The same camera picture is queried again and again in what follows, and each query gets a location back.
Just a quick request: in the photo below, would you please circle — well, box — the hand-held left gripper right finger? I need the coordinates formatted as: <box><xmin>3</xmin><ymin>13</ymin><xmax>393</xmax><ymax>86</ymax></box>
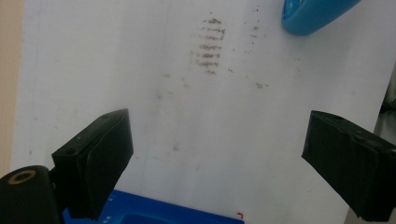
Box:
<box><xmin>301</xmin><ymin>109</ymin><xmax>396</xmax><ymax>223</ymax></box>

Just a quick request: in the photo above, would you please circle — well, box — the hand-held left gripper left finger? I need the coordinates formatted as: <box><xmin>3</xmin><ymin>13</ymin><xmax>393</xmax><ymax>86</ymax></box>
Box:
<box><xmin>50</xmin><ymin>108</ymin><xmax>134</xmax><ymax>220</ymax></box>

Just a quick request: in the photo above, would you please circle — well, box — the blue cardboard box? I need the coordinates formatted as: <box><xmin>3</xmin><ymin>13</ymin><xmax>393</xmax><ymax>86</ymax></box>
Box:
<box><xmin>62</xmin><ymin>189</ymin><xmax>246</xmax><ymax>224</ymax></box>

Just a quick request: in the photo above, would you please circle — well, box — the light blue plastic object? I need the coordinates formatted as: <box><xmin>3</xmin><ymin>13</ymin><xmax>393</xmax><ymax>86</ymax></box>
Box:
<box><xmin>281</xmin><ymin>0</ymin><xmax>362</xmax><ymax>36</ymax></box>

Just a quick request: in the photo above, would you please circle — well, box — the white paper sheet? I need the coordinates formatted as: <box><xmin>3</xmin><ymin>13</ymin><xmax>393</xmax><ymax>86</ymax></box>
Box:
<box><xmin>10</xmin><ymin>0</ymin><xmax>396</xmax><ymax>224</ymax></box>

